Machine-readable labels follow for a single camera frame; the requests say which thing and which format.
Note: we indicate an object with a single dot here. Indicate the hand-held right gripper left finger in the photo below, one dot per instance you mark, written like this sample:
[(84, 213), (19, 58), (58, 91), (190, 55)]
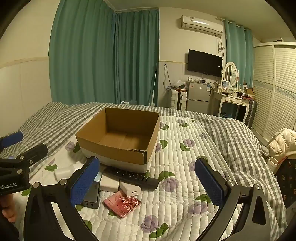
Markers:
[(86, 182)]

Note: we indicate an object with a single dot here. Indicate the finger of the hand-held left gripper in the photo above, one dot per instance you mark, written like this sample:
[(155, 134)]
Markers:
[(32, 151), (11, 139)]

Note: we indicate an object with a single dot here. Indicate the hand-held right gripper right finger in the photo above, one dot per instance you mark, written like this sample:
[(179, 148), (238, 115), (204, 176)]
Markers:
[(210, 183)]

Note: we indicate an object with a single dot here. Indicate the black power bank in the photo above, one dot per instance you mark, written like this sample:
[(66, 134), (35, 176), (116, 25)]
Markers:
[(92, 197)]

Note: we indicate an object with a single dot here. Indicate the white plastic bottle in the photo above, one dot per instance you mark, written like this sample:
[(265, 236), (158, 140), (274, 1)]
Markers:
[(66, 171)]

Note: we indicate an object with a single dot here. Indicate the white box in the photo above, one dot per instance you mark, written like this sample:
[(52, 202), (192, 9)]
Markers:
[(108, 183)]

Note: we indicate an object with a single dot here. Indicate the red patterned card wallet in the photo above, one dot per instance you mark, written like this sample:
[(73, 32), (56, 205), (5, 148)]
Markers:
[(122, 204)]

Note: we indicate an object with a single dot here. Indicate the white charger adapter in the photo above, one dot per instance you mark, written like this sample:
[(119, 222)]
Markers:
[(129, 188)]

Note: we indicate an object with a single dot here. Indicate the black remote control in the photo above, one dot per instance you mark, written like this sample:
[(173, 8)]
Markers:
[(138, 179)]

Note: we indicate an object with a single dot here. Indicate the cardboard box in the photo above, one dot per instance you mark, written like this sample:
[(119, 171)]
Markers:
[(120, 125)]

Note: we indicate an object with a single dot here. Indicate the person's left forearm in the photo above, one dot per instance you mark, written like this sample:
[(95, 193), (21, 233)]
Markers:
[(8, 231)]

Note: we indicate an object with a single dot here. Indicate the person's left hand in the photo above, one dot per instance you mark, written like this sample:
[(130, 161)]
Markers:
[(8, 207)]

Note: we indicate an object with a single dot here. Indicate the light blue small box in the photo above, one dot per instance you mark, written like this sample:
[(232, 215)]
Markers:
[(98, 177)]

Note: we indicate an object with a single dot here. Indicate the white floral quilt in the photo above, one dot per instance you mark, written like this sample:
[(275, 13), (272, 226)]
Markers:
[(185, 166)]

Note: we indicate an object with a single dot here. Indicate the grey checked blanket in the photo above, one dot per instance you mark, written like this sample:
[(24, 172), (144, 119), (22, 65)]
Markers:
[(231, 139)]

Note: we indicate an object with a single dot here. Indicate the lidded white cup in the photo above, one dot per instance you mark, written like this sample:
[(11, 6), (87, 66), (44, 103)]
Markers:
[(264, 150)]

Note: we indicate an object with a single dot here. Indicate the white paper cup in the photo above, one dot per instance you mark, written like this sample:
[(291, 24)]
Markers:
[(272, 163)]

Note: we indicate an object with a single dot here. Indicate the dark patterned chair cover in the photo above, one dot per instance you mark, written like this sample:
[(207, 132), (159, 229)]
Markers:
[(286, 183)]

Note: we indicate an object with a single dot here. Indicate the cream puffer jacket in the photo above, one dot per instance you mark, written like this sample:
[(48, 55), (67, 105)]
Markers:
[(281, 143)]

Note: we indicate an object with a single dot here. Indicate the dark suitcase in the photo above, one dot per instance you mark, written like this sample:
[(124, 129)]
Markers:
[(251, 112)]

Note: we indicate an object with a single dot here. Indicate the white dressing table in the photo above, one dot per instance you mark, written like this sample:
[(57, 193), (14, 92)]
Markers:
[(231, 100)]

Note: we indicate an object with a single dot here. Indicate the white suitcase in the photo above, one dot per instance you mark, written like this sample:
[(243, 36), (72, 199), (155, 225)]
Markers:
[(182, 100)]

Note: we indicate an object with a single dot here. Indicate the silver small fridge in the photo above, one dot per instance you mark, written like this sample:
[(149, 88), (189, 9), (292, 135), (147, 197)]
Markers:
[(197, 95)]

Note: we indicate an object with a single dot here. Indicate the white plastic drawer unit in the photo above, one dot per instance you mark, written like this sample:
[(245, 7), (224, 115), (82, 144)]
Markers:
[(174, 98)]

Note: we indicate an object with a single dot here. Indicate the white mop pole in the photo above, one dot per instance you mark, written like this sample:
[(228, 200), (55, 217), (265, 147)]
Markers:
[(154, 88)]

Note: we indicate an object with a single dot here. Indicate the cream louvred wardrobe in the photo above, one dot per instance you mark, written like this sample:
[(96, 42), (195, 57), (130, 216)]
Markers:
[(275, 92)]

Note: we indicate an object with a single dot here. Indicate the wide teal curtain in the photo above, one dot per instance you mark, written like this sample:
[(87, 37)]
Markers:
[(92, 58)]

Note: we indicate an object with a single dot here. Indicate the white oval mirror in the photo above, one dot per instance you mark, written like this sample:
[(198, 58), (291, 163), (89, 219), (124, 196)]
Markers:
[(230, 70)]

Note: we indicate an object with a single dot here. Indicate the narrow teal curtain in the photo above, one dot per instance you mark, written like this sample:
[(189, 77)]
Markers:
[(239, 58)]

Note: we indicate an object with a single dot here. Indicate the white air conditioner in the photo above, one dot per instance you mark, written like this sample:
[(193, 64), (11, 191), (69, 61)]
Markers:
[(201, 24)]

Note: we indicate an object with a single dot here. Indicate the black wall television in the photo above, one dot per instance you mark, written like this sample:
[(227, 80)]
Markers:
[(204, 62)]

